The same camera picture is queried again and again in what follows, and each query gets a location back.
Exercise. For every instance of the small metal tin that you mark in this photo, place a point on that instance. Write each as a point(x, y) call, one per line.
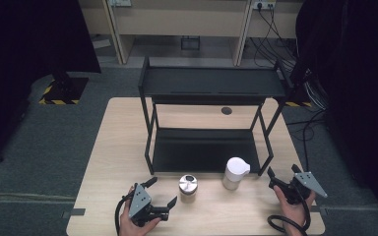
point(188, 185)

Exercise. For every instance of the person's left hand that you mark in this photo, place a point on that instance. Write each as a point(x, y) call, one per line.
point(128, 227)

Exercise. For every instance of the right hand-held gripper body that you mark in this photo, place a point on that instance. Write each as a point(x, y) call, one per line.
point(310, 182)

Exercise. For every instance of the round table grommet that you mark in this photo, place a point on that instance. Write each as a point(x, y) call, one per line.
point(226, 110)

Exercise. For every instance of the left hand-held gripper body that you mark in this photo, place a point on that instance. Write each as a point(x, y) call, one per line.
point(140, 200)

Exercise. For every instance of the stand base with striped tape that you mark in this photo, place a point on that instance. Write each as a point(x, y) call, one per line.
point(297, 101)
point(65, 90)

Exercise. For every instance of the black curtain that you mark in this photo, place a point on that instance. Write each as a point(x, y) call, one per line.
point(19, 65)

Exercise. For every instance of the black metal frame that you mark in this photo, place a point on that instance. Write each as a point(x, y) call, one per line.
point(361, 82)

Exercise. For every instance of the wall power outlet with plugs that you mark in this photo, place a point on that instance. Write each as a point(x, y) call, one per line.
point(264, 4)

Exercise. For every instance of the white desk partition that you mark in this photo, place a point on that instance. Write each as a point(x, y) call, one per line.
point(183, 19)

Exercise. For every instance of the black two-tier metal rack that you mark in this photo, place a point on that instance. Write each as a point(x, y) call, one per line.
point(210, 82)

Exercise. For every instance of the black floor tape strip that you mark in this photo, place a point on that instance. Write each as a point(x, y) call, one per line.
point(77, 212)

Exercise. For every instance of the person's right hand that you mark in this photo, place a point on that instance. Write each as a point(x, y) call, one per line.
point(295, 214)

